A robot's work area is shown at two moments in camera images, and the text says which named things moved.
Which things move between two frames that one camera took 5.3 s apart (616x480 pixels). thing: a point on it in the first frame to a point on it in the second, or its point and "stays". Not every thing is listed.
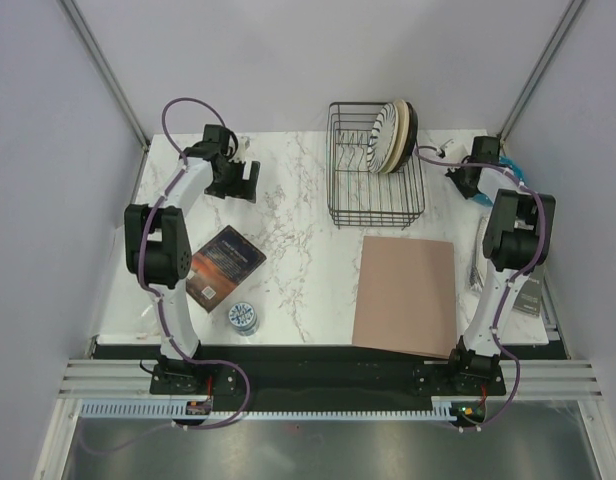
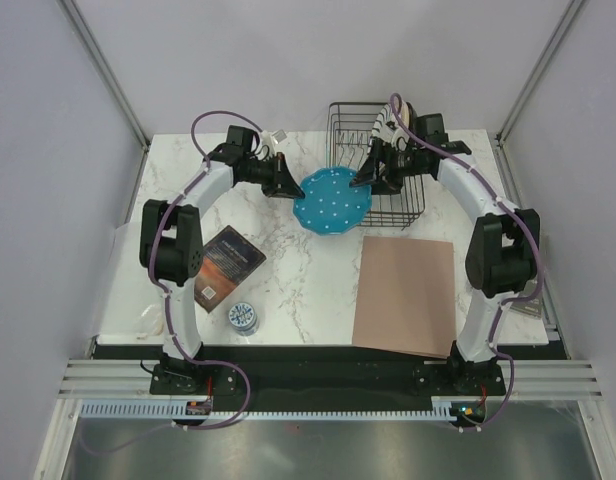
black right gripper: (467, 193) to (369, 170)
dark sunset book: (220, 266) stays
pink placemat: (405, 297) stays
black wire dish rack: (357, 198) stays
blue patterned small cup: (243, 318) stays
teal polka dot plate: (511, 165) to (330, 204)
